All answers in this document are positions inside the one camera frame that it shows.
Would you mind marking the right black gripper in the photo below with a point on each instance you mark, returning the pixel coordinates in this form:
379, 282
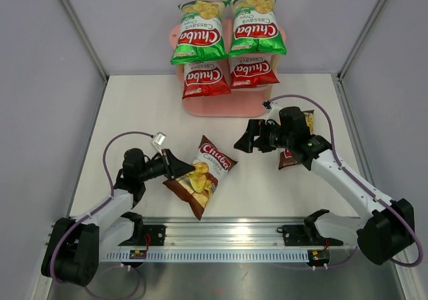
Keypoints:
256, 127

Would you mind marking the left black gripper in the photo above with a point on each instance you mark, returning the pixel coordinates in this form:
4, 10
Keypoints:
173, 167

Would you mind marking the brown chuba chips bag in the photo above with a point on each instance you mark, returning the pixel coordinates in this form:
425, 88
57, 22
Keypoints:
198, 186
286, 155

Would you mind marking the red Chuba chips bag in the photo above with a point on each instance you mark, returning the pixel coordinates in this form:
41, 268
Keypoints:
251, 72
204, 79

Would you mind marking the green Chuba chips bag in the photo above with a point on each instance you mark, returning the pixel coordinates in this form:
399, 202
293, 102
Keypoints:
200, 37
255, 28

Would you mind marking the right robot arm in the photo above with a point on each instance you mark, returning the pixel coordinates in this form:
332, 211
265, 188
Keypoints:
383, 228

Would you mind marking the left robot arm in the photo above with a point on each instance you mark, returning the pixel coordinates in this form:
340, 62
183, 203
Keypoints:
76, 245

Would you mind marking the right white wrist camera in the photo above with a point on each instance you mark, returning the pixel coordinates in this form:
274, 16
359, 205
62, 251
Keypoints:
273, 109

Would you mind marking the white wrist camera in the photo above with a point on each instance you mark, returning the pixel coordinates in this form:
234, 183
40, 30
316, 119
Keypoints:
157, 142
273, 109

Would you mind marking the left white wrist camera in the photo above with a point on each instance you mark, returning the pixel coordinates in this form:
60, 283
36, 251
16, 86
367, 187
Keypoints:
157, 142

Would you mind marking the aluminium mounting rail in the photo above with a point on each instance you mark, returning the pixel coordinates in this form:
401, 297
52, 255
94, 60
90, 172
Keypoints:
217, 233

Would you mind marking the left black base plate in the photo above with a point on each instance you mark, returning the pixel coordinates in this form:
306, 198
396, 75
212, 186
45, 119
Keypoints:
153, 234

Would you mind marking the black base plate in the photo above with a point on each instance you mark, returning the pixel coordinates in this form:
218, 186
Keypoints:
294, 235
153, 234

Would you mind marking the white slotted cable duct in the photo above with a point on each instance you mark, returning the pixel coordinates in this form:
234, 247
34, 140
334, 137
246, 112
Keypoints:
207, 256

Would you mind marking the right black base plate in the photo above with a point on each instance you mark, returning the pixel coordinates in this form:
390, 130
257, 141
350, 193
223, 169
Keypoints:
294, 235

